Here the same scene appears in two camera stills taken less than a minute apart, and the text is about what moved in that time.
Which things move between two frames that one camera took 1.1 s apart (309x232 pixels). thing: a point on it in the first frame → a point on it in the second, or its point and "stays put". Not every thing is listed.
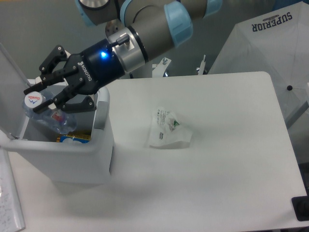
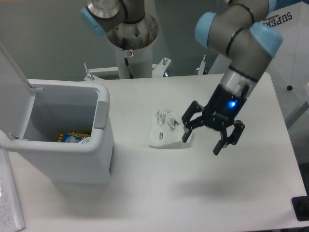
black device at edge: (301, 206) stays put
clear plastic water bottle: (50, 117) → (85, 140)
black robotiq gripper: (97, 65) → (224, 106)
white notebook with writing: (11, 218) stays put
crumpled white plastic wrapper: (167, 132) stays put
